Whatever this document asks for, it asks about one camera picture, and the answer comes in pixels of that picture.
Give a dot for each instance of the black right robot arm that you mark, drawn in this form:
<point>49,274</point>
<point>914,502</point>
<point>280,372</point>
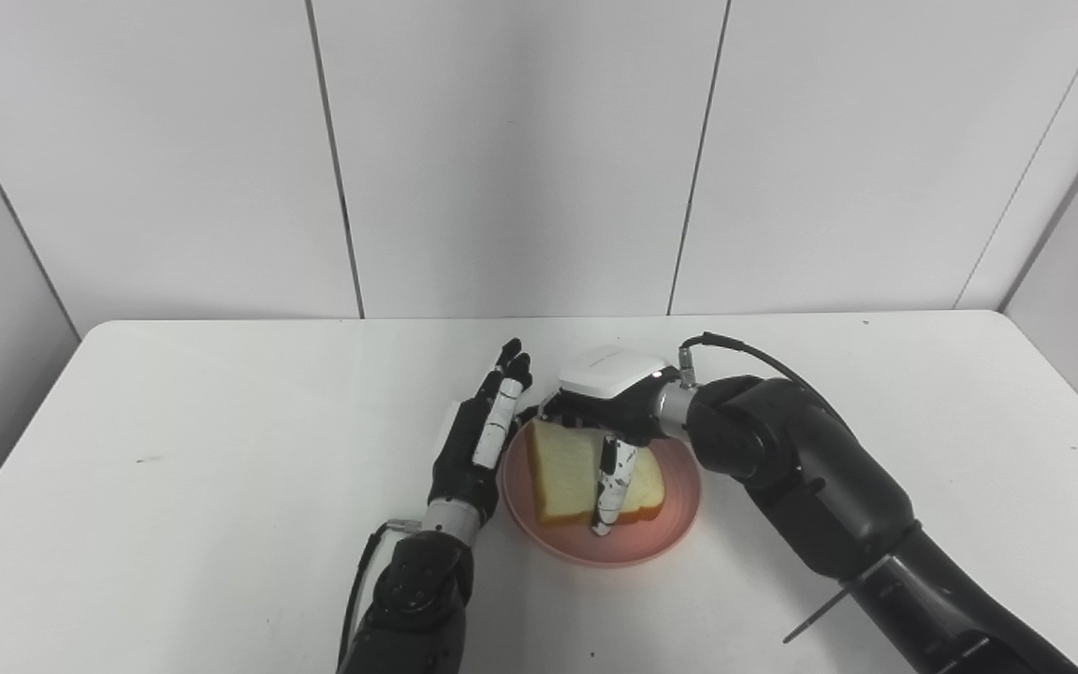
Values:
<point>810,468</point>

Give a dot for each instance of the slice of white bread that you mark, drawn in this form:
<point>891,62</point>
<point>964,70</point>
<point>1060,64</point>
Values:
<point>562,473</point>

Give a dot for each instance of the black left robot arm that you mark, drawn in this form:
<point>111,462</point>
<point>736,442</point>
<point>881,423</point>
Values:
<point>417,599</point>

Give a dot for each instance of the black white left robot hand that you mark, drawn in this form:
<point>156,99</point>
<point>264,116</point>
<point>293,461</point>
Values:
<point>459,468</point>

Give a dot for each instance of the pink round plate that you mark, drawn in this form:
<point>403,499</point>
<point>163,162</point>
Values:
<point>665,524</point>

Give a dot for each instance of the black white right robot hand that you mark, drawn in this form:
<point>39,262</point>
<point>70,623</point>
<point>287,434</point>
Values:
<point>609,370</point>

